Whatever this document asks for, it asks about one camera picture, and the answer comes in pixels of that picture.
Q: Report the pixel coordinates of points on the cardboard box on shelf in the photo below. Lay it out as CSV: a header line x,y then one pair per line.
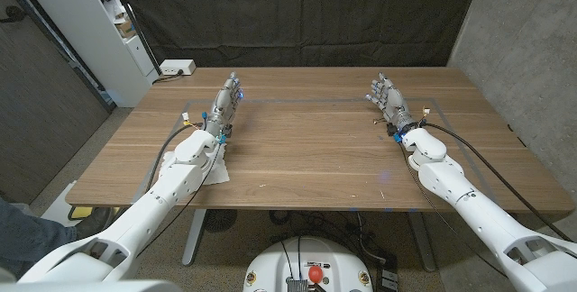
x,y
125,28

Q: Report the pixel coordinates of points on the person's leg in jeans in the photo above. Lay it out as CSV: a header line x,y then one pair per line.
x,y
27,238

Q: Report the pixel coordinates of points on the black backdrop curtain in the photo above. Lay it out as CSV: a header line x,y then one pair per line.
x,y
293,12

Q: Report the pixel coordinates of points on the black floor power strip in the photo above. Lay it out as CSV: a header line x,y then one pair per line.
x,y
387,278

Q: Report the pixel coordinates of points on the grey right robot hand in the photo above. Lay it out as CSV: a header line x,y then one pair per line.
x,y
394,103

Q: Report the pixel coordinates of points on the white power outlet box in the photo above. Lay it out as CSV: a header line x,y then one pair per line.
x,y
176,66

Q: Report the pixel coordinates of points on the yellow floor item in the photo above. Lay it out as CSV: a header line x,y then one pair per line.
x,y
82,212

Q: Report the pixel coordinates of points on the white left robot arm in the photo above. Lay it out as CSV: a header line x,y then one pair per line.
x,y
149,206

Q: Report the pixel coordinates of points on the white paper towel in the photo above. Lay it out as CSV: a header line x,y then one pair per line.
x,y
219,173

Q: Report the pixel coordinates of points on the black round vented disc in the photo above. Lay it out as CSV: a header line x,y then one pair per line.
x,y
219,220

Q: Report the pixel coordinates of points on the dark person's shoe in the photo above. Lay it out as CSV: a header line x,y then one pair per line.
x,y
92,222

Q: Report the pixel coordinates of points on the white robot shoulder cover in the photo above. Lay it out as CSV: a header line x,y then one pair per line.
x,y
90,286

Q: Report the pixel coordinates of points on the silver finned heat sink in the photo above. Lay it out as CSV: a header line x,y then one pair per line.
x,y
297,285

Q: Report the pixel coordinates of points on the grey metal table leg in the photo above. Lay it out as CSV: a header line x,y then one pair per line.
x,y
423,242
194,238

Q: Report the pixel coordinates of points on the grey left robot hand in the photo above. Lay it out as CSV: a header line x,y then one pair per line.
x,y
223,105

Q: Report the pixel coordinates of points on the white shelf cabinet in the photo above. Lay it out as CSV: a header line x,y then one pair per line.
x,y
81,26

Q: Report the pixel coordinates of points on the red emergency stop button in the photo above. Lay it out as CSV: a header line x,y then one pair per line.
x,y
315,274

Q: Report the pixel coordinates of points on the white robot torso base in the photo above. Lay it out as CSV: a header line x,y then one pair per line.
x,y
275,269

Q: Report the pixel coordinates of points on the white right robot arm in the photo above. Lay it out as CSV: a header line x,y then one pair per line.
x,y
478,220

